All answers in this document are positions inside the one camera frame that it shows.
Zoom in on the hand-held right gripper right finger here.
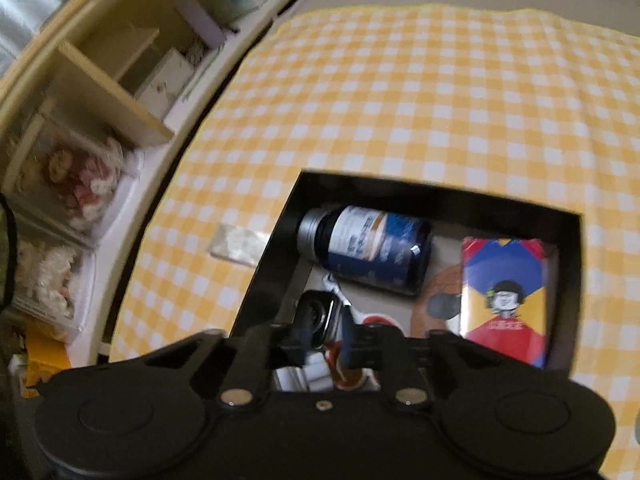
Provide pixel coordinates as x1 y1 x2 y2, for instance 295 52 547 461
340 320 507 408

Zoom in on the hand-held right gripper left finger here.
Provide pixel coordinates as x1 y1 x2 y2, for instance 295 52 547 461
148 304 312 408

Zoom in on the small black rounded device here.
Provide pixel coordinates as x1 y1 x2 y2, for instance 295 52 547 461
292 289 339 352

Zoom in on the red and white round case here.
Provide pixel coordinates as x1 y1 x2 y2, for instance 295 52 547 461
324 311 403 392

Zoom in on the dark blue bottle silver cap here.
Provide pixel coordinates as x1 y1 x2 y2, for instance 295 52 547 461
297 204 434 297

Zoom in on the round cork coaster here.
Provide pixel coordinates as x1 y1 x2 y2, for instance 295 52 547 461
410 264 469 339

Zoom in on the colourful cartoon card box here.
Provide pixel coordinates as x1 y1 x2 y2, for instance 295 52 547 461
459 236 552 370

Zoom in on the black cardboard box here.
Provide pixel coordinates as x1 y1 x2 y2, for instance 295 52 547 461
229 170 587 393

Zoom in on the clear tape strip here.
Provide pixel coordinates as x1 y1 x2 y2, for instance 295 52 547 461
209 224 270 267

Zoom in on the yellow packet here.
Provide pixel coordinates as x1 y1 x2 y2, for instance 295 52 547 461
22 324 72 388

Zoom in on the yellow white checked mat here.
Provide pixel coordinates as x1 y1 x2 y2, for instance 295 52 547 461
107 4 640 480

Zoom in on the clear plastic storage bin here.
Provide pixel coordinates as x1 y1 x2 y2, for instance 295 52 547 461
9 239 97 343

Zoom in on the clear bin of snacks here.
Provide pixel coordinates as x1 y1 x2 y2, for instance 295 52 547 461
4 112 138 248

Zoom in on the small white drawer box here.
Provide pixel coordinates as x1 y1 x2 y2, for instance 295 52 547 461
134 49 195 117

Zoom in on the wooden bedside shelf unit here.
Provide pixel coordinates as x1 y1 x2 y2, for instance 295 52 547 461
0 0 326 391

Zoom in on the purple rectangular box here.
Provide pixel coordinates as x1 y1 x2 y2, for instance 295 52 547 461
174 0 227 50

